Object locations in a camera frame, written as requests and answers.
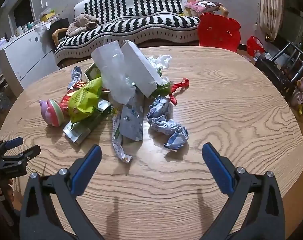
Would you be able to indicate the silver foil packet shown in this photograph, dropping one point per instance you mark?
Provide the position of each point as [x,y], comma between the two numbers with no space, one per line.
[132,120]

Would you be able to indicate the red ribbon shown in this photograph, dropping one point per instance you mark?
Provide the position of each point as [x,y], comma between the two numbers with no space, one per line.
[177,86]

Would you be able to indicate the pink printed cushion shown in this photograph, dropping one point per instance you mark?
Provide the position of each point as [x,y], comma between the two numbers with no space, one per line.
[204,5]

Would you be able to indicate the flat green carton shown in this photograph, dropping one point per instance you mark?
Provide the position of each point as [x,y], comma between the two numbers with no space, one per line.
[76,132]

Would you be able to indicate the yellow box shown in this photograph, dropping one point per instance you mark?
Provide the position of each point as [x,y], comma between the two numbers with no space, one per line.
[47,16]

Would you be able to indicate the green yellow snack bag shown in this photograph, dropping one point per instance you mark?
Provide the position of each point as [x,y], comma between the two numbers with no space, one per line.
[84,97]

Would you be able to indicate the red plastic bag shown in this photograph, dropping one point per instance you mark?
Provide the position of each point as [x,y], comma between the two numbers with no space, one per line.
[254,45]

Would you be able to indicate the large crumpled blue white paper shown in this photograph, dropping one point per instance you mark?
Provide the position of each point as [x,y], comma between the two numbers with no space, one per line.
[169,130]

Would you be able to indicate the black white striped blanket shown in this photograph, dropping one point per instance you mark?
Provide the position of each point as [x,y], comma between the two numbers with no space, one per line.
[146,25]

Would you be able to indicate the red plastic chair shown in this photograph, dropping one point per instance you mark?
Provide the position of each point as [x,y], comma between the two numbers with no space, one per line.
[219,32]

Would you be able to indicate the green wrapper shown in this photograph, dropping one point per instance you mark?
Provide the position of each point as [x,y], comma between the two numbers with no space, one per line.
[162,88]

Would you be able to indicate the clear plastic bag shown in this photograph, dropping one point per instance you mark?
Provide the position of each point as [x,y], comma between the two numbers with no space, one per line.
[109,62]

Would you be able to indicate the beige striped curtain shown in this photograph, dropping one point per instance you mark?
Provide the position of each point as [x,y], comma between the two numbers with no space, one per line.
[271,10]

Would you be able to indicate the black box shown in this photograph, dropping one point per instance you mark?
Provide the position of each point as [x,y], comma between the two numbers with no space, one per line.
[61,25]

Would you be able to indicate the brown plush cloth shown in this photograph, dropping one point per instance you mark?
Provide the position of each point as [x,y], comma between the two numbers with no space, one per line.
[81,23]

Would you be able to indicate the long white carton box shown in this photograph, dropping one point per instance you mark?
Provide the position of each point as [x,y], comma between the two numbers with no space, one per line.
[139,65]

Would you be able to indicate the red small box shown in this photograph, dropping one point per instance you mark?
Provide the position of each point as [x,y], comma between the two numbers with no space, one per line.
[66,100]

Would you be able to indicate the white printed strip wrapper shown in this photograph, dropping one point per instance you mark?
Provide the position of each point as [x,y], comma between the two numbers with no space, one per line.
[117,145]

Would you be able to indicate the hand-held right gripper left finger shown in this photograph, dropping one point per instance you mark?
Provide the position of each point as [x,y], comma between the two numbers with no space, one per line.
[87,167]

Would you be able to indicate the black metal chair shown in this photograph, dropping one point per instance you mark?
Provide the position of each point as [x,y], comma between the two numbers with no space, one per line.
[274,72]

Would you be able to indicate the pink striped toy ball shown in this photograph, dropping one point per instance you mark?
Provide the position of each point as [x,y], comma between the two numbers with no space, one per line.
[52,112]

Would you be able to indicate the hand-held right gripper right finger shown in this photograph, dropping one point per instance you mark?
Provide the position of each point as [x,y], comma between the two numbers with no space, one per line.
[216,166]

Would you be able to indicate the small blue wrapper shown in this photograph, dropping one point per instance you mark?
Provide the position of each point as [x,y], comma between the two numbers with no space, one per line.
[75,76]

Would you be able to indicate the pink toy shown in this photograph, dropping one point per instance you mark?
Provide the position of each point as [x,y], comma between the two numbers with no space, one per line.
[301,97]

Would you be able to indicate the small green box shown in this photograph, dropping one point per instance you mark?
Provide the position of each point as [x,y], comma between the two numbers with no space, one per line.
[92,72]

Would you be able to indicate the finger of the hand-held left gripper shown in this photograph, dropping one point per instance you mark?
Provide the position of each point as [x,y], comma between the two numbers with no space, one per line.
[14,142]
[29,152]

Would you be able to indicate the white cabinet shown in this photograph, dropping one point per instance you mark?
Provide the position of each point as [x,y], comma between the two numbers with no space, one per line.
[29,55]

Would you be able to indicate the wooden frame sofa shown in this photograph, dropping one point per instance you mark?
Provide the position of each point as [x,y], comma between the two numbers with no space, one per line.
[57,33]

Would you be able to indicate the crumpled white tissue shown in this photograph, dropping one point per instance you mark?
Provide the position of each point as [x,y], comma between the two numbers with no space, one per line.
[164,60]

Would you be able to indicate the person's left hand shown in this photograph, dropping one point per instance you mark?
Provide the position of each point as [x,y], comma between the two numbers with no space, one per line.
[7,191]

